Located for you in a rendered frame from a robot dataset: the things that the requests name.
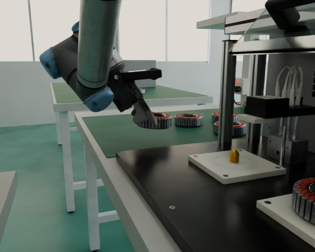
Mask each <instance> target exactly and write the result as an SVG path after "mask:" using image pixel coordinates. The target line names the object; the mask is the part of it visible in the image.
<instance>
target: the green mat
mask: <svg viewBox="0 0 315 252"><path fill-rule="evenodd" d="M215 112H219V108H212V109H196V110H181V111H165V112H161V113H166V114H169V115H171V116H172V126H171V127H169V128H167V129H152V128H151V129H149V128H143V127H139V126H137V125H136V124H135V123H134V122H133V117H134V116H133V115H132V114H118V115H102V116H86V117H81V118H82V119H83V121H84V123H85V124H86V126H87V127H88V129H89V131H90V132H91V134H92V135H93V137H94V139H95V140H96V142H97V143H98V145H99V146H100V148H101V150H102V151H103V153H104V154H105V156H106V158H116V152H121V151H131V150H140V149H149V148H158V147H168V146H177V145H186V144H196V143H205V142H214V141H218V134H216V133H215V132H214V122H212V114H213V113H215ZM233 112H234V113H237V114H239V115H241V114H245V113H244V112H245V110H244V109H243V107H234V108H233ZM188 113H189V114H198V115H201V116H202V125H200V126H196V127H188V126H187V127H184V126H178V125H176V124H175V116H176V115H177V114H188ZM246 135H247V134H244V135H242V136H232V140H233V139H242V138H247V137H246Z"/></svg>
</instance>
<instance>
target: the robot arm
mask: <svg viewBox="0 0 315 252"><path fill-rule="evenodd" d="M121 6H122V0H80V12H79V21H78V22H76V23H75V24H74V25H73V26H72V27H71V30H72V32H73V34H72V35H71V36H70V37H68V38H66V39H65V40H63V41H61V42H60V43H58V44H56V45H54V46H53V47H52V46H51V47H50V48H49V49H47V50H46V51H44V52H43V53H42V54H41V55H40V56H39V60H40V62H41V64H42V66H43V67H44V69H45V70H46V71H47V73H48V74H49V75H50V76H51V77H52V78H53V79H57V78H61V77H62V78H63V79H64V81H65V82H66V83H67V84H68V85H69V86H70V87H71V89H72V90H73V91H74V92H75V93H76V95H77V96H78V97H79V98H80V99H81V101H82V102H83V104H84V105H86V106H87V107H88V108H89V109H90V111H92V112H95V113H96V112H100V111H102V110H104V109H105V108H107V107H108V106H109V105H110V104H111V103H112V101H113V103H114V104H115V105H116V107H117V108H118V110H119V111H120V112H123V111H125V110H128V109H129V108H131V107H132V105H134V109H133V110H132V112H131V115H132V116H134V117H133V119H132V120H133V122H134V123H135V124H139V123H142V122H145V121H148V120H151V122H152V123H153V125H154V126H155V128H157V127H158V120H157V119H156V117H155V116H154V114H153V113H152V111H151V110H150V108H149V107H148V105H147V103H146V102H145V100H144V98H143V97H144V96H143V95H142V93H141V92H140V90H139V89H138V87H137V85H136V84H135V80H145V79H151V80H157V79H158V78H161V77H162V70H161V69H158V68H156V67H152V68H150V69H146V70H135V71H124V72H120V70H121V69H122V68H124V67H125V66H126V65H125V63H124V62H122V61H123V59H122V58H121V56H120V54H119V53H118V51H117V50H116V49H115V47H114V44H115V38H116V33H117V27H118V22H119V17H120V11H121ZM115 75H118V78H117V79H116V78H115ZM138 101H139V102H138Z"/></svg>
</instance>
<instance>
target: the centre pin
mask: <svg viewBox="0 0 315 252"><path fill-rule="evenodd" d="M239 155H240V154H239V152H238V151H237V150H236V149H233V150H232V151H231V152H230V160H229V161H230V162H231V163H238V162H239Z"/></svg>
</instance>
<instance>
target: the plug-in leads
mask: <svg viewBox="0 0 315 252"><path fill-rule="evenodd" d="M285 68H289V69H290V70H289V72H288V74H287V77H286V80H285V85H284V88H283V90H282V95H281V97H283V98H286V97H287V98H289V107H292V108H295V107H297V106H300V105H302V104H303V97H302V92H303V89H302V88H303V72H302V68H301V67H300V66H299V67H298V71H297V70H296V67H295V66H294V65H293V66H292V68H290V67H289V66H285V67H284V68H283V69H282V70H281V72H280V73H279V75H278V77H277V82H276V87H275V96H276V97H280V87H279V78H280V75H281V74H282V72H283V71H284V69H285ZM293 69H294V71H295V72H294V71H293ZM290 72H291V73H290ZM300 74H301V83H300V86H299V80H300ZM289 75H290V80H289V85H288V89H287V81H288V78H289ZM292 76H293V83H291V81H292Z"/></svg>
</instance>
